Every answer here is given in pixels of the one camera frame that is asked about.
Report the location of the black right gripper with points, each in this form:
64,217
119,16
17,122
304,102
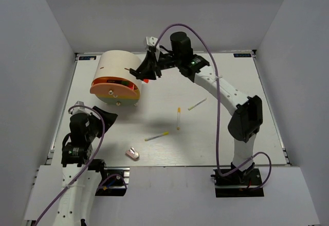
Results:
153,64

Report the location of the beige orange drawer container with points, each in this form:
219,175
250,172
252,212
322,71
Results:
114,65

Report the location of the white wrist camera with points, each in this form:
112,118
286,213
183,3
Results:
150,42
77,108

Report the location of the white yellow pen lower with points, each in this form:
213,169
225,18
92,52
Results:
155,137

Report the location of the blue left corner label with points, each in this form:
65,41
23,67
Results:
87,58

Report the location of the pink white eraser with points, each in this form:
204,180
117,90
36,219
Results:
132,154

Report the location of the green black highlighter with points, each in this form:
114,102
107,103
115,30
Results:
124,83

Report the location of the thin white yellow pen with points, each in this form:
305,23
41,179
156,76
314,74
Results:
197,104

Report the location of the blue right corner label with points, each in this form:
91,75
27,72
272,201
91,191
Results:
242,55

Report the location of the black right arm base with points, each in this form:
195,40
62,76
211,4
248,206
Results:
233,187

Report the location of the pink black highlighter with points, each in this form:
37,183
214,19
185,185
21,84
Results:
113,81

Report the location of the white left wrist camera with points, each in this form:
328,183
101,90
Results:
77,108

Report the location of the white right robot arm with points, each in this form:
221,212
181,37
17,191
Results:
246,111

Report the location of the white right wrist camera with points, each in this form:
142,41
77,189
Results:
150,42

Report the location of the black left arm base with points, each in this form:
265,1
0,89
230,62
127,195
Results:
113,180

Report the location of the white yellow pen upright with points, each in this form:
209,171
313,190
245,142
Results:
178,118

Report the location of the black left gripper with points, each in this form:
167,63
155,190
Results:
109,118

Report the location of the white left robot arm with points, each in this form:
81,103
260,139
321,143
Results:
82,172

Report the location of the blue corner label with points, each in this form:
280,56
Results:
87,58
242,55

